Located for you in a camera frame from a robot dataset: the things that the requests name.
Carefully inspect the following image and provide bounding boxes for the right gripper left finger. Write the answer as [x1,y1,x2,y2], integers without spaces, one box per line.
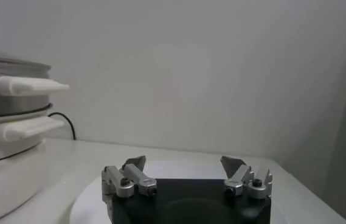
[101,155,159,202]

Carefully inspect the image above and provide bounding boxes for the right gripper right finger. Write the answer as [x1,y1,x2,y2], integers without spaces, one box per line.
[220,155,274,200]

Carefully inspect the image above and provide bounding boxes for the stainless steel steamer basket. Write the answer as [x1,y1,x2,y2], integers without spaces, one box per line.
[0,54,71,120]

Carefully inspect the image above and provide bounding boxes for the white round plate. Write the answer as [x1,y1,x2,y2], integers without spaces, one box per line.
[69,159,283,224]

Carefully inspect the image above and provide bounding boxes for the white electric cooking pot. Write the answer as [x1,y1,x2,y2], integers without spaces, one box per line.
[0,105,67,224]

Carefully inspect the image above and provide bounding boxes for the black pot power cable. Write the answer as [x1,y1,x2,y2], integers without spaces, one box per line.
[47,111,77,141]

